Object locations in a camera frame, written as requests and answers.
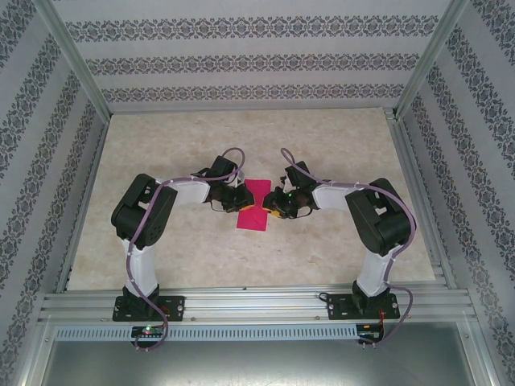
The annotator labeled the grey metal sheet panel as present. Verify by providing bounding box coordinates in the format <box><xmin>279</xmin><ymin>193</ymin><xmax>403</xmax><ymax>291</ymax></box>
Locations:
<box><xmin>19</xmin><ymin>321</ymin><xmax>500</xmax><ymax>386</ymax></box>

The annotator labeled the left controller circuit board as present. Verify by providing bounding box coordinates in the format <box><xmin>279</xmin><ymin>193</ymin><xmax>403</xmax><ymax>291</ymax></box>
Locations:
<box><xmin>131</xmin><ymin>326</ymin><xmax>165</xmax><ymax>338</ymax></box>

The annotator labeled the aluminium mounting rail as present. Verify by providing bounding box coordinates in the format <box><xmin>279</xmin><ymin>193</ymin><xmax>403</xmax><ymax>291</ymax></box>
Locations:
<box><xmin>39</xmin><ymin>285</ymin><xmax>472</xmax><ymax>322</ymax></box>

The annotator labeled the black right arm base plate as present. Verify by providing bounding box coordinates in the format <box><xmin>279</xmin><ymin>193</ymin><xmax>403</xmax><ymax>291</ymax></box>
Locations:
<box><xmin>326</xmin><ymin>293</ymin><xmax>400</xmax><ymax>321</ymax></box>

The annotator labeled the slotted grey cable duct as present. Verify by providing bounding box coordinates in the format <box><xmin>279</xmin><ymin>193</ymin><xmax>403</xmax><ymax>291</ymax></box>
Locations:
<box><xmin>54</xmin><ymin>324</ymin><xmax>359</xmax><ymax>341</ymax></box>

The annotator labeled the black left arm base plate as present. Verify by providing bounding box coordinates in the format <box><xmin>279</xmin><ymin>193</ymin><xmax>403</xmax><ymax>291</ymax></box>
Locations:
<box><xmin>113</xmin><ymin>296</ymin><xmax>186</xmax><ymax>322</ymax></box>

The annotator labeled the aluminium side rail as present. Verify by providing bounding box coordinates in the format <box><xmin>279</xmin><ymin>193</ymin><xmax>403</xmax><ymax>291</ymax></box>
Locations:
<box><xmin>384</xmin><ymin>108</ymin><xmax>458</xmax><ymax>290</ymax></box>

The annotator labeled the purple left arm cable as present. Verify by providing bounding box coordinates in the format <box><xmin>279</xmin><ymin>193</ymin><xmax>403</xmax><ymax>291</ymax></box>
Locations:
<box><xmin>126</xmin><ymin>147</ymin><xmax>247</xmax><ymax>353</ymax></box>

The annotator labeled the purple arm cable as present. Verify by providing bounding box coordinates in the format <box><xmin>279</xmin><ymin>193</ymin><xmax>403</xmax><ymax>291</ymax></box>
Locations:
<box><xmin>126</xmin><ymin>147</ymin><xmax>247</xmax><ymax>353</ymax></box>
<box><xmin>280</xmin><ymin>147</ymin><xmax>415</xmax><ymax>351</ymax></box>

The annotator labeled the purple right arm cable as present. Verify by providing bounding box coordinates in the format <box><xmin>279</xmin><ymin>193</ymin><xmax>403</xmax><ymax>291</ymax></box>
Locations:
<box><xmin>280</xmin><ymin>147</ymin><xmax>415</xmax><ymax>351</ymax></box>

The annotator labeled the aluminium frame post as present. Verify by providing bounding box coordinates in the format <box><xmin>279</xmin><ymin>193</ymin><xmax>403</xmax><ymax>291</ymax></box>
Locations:
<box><xmin>396</xmin><ymin>0</ymin><xmax>470</xmax><ymax>117</ymax></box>
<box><xmin>35</xmin><ymin>0</ymin><xmax>112</xmax><ymax>116</ymax></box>

